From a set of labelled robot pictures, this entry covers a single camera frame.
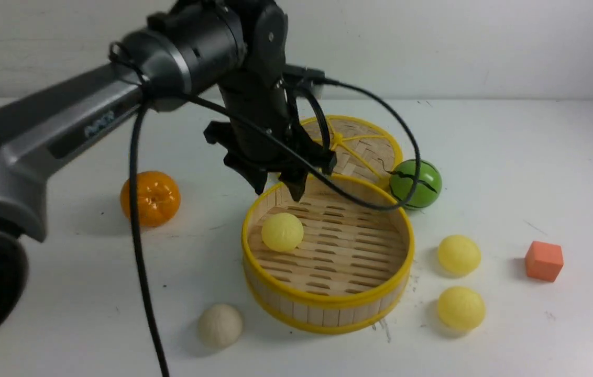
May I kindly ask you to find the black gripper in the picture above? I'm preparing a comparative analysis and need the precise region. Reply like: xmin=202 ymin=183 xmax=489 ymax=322
xmin=204 ymin=71 xmax=337 ymax=202

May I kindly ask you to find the yellow bun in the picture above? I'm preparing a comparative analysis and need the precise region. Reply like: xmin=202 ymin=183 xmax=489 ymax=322
xmin=437 ymin=235 xmax=482 ymax=277
xmin=261 ymin=213 xmax=304 ymax=252
xmin=437 ymin=286 xmax=487 ymax=332

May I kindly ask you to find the white bun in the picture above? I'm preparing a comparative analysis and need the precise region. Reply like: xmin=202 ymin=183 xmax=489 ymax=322
xmin=197 ymin=303 xmax=244 ymax=349

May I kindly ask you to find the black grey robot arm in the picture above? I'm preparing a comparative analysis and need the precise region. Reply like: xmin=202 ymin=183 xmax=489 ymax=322
xmin=0 ymin=1 xmax=336 ymax=325

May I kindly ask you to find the woven bamboo steamer lid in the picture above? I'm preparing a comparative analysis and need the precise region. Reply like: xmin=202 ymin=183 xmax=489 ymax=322
xmin=326 ymin=115 xmax=404 ymax=190

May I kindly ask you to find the orange toy tangerine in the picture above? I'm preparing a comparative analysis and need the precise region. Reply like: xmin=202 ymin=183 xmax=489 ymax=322
xmin=137 ymin=170 xmax=181 ymax=228

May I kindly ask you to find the green watermelon toy ball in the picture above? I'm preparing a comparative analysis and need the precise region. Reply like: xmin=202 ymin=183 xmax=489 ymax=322
xmin=388 ymin=159 xmax=443 ymax=210

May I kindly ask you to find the orange foam cube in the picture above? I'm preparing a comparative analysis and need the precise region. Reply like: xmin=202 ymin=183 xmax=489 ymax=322
xmin=524 ymin=241 xmax=563 ymax=283

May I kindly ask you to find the black cable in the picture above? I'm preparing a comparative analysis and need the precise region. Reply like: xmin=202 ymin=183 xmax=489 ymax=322
xmin=109 ymin=41 xmax=422 ymax=377

